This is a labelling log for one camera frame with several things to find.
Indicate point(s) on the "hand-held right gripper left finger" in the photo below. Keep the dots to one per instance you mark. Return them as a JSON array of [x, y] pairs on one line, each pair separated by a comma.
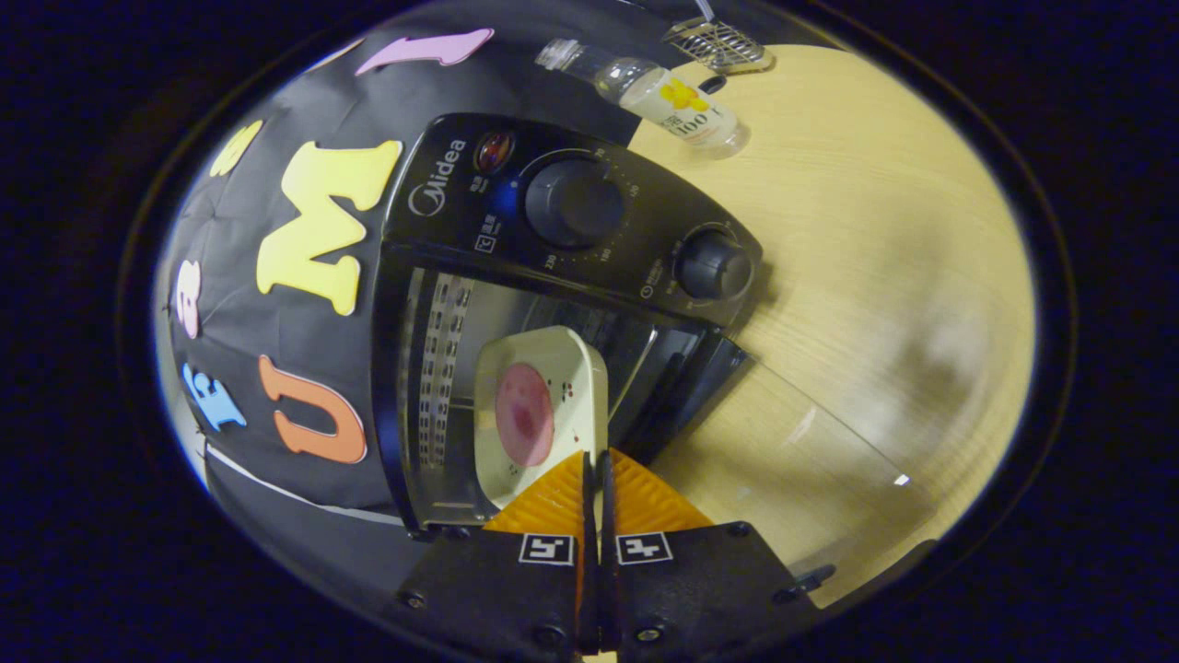
[[497, 589]]

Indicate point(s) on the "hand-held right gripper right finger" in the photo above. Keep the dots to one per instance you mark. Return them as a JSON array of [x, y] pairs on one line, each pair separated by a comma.
[[709, 580]]

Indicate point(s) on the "pink ham slice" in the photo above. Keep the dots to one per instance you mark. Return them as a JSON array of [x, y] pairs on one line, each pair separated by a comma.
[[525, 414]]

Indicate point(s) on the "white square plate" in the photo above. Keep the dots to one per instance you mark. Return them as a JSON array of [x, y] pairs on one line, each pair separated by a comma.
[[580, 368]]

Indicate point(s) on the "black electric oven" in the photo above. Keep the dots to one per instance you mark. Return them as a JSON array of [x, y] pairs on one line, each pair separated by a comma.
[[571, 203]]

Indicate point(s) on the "black backdrop cloth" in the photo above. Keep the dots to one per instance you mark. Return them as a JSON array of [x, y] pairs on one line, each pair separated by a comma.
[[226, 304]]

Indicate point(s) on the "clear plastic bottle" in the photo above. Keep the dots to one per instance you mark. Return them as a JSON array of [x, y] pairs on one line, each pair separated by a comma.
[[663, 101]]

